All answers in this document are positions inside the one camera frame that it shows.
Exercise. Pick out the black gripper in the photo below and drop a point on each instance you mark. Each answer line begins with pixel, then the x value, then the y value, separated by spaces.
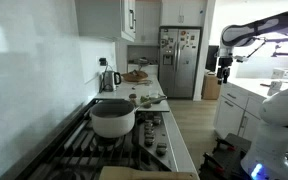
pixel 223 69

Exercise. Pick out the small white cup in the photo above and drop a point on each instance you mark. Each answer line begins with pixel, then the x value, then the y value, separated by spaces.
pixel 153 97

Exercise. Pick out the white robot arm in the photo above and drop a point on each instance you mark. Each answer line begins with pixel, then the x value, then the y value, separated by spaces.
pixel 273 110

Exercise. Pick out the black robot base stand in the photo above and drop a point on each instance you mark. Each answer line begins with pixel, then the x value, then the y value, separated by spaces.
pixel 235 158

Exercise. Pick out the white cooking pot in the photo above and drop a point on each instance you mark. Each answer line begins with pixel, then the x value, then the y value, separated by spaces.
pixel 115 118

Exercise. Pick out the wooden side cabinet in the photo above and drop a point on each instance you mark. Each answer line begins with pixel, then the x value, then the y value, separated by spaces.
pixel 211 88

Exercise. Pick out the stainless steel refrigerator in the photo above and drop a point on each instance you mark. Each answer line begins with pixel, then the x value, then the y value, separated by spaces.
pixel 178 58

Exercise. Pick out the white cutting board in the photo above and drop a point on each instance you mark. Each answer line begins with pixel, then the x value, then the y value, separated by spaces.
pixel 156 105

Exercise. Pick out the green vegetable pieces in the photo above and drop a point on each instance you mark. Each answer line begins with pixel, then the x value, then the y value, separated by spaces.
pixel 144 99

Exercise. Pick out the steel electric kettle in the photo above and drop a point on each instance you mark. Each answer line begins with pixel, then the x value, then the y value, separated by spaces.
pixel 111 80

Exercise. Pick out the wooden spatula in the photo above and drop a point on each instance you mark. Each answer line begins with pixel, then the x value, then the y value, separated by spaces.
pixel 125 173

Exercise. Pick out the black gas stovetop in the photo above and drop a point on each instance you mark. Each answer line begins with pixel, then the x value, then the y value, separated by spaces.
pixel 79 153

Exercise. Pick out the black camera tripod mount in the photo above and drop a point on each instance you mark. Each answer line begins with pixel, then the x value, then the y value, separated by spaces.
pixel 277 41

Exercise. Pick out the wicker basket with handle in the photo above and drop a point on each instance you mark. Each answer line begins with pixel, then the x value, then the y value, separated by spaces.
pixel 135 76

